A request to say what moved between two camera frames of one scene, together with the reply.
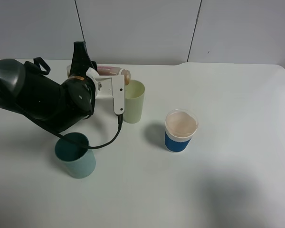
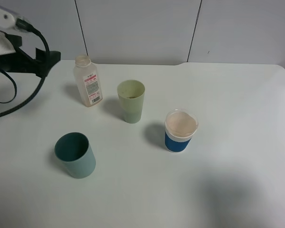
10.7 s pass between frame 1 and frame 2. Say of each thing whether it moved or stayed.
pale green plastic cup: stayed
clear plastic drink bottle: moved
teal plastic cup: stayed
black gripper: moved
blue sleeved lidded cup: stayed
